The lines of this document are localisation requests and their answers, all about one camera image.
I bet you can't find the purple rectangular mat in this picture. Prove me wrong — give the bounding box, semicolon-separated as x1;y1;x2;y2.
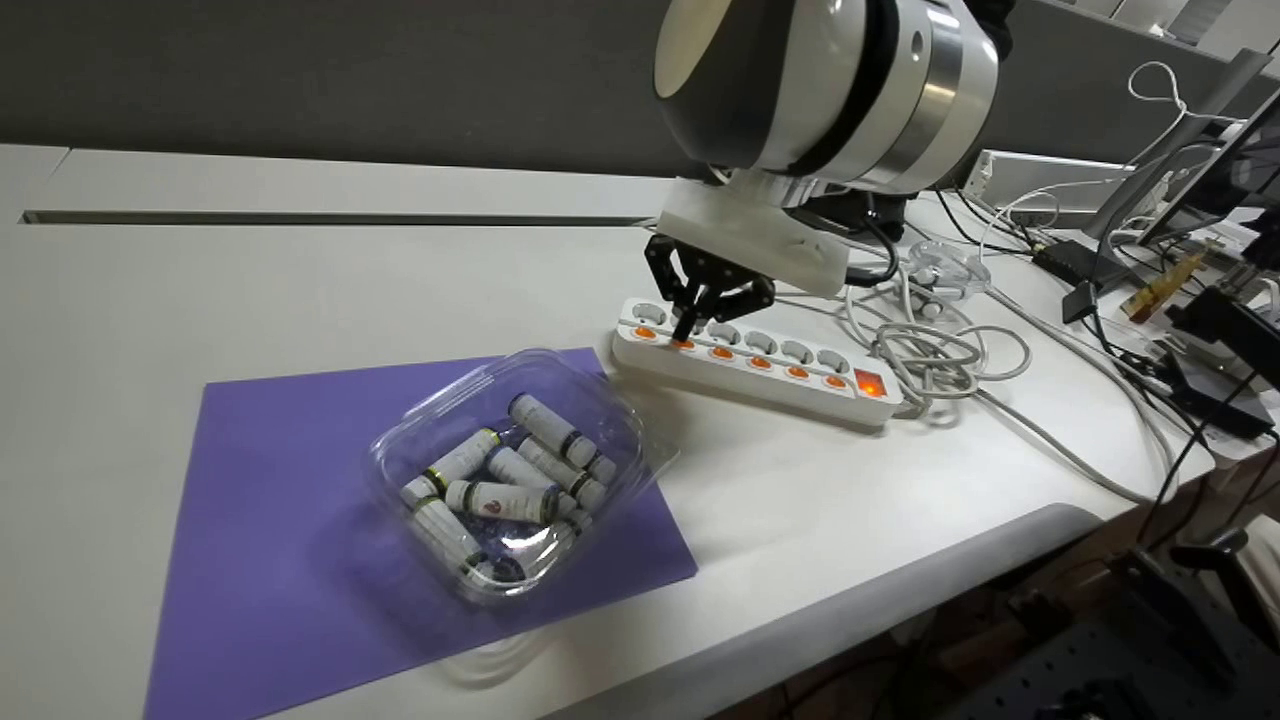
138;346;703;720

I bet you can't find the black stand under table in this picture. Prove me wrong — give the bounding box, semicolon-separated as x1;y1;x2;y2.
1101;517;1280;700

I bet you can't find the white looped wire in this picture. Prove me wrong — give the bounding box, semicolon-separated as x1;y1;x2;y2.
1124;56;1198;154

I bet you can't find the white six-switch power strip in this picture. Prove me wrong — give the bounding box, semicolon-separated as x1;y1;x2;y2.
606;291;906;432

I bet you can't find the thin black cable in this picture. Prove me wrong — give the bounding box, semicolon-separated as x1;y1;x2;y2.
932;189;1280;512

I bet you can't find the long grey cable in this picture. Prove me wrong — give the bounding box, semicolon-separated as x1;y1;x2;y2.
977;282;1181;507

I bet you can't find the clear plastic clamshell container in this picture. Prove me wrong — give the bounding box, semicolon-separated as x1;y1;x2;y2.
368;350;658;611

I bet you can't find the silver metal stand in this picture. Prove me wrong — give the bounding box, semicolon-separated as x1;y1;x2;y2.
1087;46;1280;253

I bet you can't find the black boxy device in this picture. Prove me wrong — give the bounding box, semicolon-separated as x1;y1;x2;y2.
1173;284;1280;394

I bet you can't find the black power adapter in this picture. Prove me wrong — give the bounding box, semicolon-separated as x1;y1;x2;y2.
1031;234;1138;326

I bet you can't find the flat black device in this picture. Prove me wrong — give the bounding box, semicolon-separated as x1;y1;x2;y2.
1149;335;1280;445

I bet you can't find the short white cylindrical battery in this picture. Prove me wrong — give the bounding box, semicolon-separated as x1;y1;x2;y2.
394;471;443;512

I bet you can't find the silver rectangular box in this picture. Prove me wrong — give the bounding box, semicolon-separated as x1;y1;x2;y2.
966;144;1138;227

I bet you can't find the yellow brown tool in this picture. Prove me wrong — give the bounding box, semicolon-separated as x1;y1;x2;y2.
1120;249;1216;326

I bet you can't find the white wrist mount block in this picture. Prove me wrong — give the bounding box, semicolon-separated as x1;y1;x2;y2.
647;175;858;299

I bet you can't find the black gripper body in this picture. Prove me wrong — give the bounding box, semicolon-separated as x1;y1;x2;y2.
647;234;752;291

